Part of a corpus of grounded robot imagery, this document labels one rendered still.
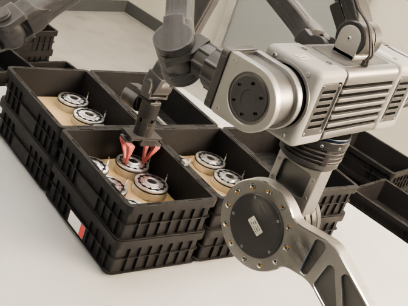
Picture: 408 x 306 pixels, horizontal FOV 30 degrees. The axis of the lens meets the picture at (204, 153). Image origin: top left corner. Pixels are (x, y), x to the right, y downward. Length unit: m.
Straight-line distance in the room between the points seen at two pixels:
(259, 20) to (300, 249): 4.20
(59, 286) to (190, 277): 0.39
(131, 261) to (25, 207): 0.37
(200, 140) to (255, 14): 3.26
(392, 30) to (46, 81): 3.00
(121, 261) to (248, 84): 0.85
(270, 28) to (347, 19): 4.10
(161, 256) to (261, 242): 0.56
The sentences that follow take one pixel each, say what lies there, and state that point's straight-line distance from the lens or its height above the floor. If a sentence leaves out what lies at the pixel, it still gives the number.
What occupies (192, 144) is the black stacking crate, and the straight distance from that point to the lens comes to 2.49.
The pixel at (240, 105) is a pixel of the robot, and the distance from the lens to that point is 1.34.
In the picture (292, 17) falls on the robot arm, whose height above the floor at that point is 1.47.
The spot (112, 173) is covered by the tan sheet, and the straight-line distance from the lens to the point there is 2.25.
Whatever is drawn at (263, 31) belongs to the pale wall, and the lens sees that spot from 5.64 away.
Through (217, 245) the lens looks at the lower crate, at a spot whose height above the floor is 0.76.
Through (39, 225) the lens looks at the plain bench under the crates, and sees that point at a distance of 2.18.
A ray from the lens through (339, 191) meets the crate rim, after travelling 2.45.
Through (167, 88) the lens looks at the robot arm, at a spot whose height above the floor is 1.12.
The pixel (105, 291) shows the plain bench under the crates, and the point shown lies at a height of 0.70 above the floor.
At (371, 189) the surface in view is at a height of 0.56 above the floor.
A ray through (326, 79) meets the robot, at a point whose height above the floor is 1.52.
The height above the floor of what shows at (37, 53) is 0.48.
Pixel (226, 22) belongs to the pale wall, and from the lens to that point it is 5.83.
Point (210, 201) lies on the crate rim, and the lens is 2.08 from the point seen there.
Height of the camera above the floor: 1.90
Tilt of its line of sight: 25 degrees down
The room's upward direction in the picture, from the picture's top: 20 degrees clockwise
